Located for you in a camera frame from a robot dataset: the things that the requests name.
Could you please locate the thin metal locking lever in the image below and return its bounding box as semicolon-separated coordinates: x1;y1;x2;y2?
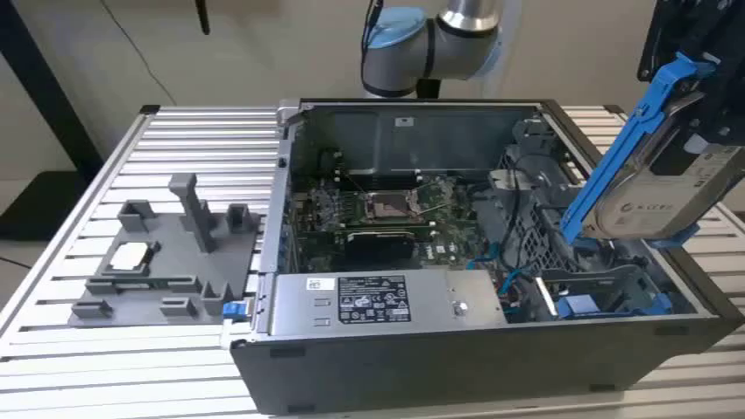
341;170;370;195

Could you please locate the grey metal drive cage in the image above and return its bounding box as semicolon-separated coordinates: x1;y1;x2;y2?
486;143;601;272

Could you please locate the green motherboard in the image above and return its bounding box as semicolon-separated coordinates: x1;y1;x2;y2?
289;174;492;272

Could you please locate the black graphics card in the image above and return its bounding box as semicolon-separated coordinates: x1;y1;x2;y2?
341;230;421;271

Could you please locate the thin black wall cable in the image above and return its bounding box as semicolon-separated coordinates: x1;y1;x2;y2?
97;0;179;106

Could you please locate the blue disk wire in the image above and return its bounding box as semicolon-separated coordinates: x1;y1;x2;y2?
466;242;534;309

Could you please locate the green RAM stick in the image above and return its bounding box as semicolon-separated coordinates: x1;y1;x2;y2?
109;278;195;292

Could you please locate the thin arm cable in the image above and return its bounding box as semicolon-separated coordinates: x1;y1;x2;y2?
361;0;384;56

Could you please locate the CPU socket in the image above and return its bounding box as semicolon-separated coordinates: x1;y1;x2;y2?
362;190;416;222

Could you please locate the black disk wire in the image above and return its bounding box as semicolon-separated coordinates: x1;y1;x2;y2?
500;153;578;274

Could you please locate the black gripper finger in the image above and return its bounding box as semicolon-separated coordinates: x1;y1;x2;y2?
649;133;713;176

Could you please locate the hard disk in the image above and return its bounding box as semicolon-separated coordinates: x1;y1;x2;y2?
558;52;745;251

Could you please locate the black open PC case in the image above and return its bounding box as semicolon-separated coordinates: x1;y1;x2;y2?
229;98;745;416

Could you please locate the silver CPU chip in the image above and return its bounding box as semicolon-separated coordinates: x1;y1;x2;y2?
108;242;160;272

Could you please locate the metal socket cover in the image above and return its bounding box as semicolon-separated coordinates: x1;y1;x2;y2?
409;182;456;216

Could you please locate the grey parts rack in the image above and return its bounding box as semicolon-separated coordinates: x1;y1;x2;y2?
68;173;270;327

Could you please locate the blue disk bay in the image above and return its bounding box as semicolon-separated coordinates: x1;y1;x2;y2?
556;291;672;318

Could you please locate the black antenna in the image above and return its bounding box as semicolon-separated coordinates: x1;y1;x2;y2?
192;0;213;36

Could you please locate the silver power supply unit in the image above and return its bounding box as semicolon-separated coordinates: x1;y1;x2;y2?
268;268;509;338

